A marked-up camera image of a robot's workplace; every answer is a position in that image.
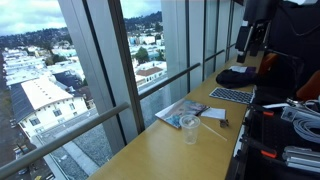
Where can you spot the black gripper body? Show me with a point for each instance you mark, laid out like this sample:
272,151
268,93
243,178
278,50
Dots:
250,35

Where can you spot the clear plastic straw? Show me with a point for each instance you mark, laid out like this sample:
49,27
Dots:
213,131

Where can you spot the clear plastic cup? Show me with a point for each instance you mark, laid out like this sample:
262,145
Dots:
190,130

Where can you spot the orange chair back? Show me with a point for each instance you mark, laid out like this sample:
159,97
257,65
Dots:
268,62

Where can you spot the black cloth bundle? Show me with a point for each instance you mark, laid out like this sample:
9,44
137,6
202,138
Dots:
235,79

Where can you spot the short grey handrail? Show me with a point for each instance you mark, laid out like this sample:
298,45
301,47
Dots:
215,55

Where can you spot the white grid keyboard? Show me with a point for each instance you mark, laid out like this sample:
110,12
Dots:
232,95

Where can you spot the orange tipped black clamp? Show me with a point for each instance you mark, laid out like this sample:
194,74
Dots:
265,151
266,112

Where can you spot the white paper card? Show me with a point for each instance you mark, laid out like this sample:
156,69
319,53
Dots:
214,113

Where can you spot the small metal clip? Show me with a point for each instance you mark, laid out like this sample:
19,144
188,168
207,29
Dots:
224,123

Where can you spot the pale grey window pillar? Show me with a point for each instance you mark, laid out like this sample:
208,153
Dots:
175,46

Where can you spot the orange seat cushion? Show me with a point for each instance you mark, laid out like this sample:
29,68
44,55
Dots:
310,88

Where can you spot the grey power strip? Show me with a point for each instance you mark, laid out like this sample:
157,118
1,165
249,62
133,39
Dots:
293,114

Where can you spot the black equipment cart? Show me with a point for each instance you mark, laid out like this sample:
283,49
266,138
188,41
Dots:
266,133

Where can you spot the colourful magazine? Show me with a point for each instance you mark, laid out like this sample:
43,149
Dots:
180,111

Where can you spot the silver metal bars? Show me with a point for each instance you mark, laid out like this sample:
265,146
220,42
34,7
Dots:
301,160

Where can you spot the wide grey window pillar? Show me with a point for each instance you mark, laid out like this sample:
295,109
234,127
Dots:
110,66

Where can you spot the long grey handrail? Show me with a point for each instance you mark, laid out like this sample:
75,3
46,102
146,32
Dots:
66,133

